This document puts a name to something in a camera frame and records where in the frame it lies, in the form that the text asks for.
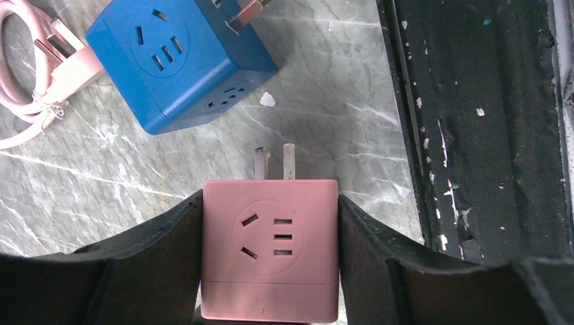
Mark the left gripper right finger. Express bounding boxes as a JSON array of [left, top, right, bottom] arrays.
[[338, 195, 573, 324]]

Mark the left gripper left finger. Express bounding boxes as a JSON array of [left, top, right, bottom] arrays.
[[1, 192, 202, 324]]

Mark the pink cube socket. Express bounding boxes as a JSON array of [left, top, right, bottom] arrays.
[[200, 144, 339, 323]]

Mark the dark blue cube adapter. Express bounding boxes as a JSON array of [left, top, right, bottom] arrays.
[[85, 0, 278, 135]]

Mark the pink cable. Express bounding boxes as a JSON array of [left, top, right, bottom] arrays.
[[0, 0, 106, 151]]

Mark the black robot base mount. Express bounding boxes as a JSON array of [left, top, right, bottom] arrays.
[[377, 1, 573, 264]]

